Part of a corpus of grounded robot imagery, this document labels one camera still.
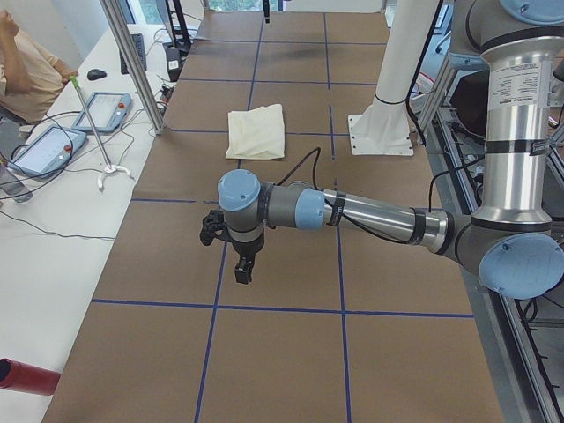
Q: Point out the red bottle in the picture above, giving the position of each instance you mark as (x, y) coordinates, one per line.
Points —
(26, 378)

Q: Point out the far blue teach pendant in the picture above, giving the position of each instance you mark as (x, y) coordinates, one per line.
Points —
(108, 110)

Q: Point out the metal stick with hook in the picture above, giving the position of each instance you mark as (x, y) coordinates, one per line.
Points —
(110, 168)

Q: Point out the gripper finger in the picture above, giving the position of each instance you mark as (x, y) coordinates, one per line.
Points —
(266, 11)

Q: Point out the aluminium frame post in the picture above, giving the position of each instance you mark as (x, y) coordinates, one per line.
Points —
(124, 42)

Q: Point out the person in beige shirt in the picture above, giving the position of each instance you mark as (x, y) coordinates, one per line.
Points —
(31, 76)

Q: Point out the cream long-sleeve cat shirt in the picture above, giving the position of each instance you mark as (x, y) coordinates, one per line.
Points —
(257, 134)

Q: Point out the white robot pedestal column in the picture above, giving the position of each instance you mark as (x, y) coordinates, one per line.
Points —
(383, 128)

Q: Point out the black power adapter box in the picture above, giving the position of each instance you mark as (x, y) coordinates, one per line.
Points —
(174, 63)

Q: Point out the black computer mouse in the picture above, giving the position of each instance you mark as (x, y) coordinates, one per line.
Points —
(95, 74)

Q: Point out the blue teach pendant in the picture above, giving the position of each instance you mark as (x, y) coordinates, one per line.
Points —
(108, 110)
(50, 152)

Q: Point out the near blue teach pendant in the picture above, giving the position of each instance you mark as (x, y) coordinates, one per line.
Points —
(50, 152)

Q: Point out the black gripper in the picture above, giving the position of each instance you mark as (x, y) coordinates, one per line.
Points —
(245, 249)

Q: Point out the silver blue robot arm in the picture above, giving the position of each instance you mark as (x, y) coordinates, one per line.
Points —
(507, 241)

